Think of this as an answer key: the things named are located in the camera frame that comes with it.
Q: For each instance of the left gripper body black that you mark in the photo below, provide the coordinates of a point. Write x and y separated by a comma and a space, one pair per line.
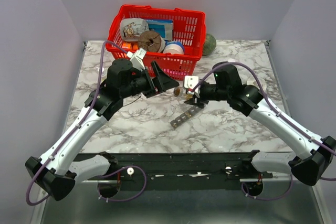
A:
147, 87

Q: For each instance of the blue white carton box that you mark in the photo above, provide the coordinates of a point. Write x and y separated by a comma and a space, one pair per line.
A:
164, 27

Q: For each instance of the clear jar of yellow pills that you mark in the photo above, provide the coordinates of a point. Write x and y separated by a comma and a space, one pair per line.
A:
180, 92

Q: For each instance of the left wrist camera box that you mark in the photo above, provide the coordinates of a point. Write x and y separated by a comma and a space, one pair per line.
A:
137, 58

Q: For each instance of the green watermelon ball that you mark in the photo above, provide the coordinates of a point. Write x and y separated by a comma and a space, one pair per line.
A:
209, 44

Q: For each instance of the red plastic shopping basket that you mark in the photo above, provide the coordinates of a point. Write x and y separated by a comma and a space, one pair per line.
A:
189, 30

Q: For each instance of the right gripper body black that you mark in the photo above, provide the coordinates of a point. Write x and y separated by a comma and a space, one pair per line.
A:
197, 100

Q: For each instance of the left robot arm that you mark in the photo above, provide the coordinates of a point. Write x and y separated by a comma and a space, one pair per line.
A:
56, 171

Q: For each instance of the white printed snack pouch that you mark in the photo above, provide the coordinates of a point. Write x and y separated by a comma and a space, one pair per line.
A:
132, 28

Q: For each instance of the grey cup with white contents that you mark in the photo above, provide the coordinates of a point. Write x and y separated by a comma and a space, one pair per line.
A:
253, 82

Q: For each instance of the brown twine roll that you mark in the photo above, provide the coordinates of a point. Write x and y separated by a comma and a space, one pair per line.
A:
151, 41

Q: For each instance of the orange small package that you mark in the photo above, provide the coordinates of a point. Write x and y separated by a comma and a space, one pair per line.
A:
130, 46

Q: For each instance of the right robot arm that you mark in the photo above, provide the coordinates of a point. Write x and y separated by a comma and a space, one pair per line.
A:
310, 153

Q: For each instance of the white blue round tub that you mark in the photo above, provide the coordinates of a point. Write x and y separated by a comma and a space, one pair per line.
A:
174, 47

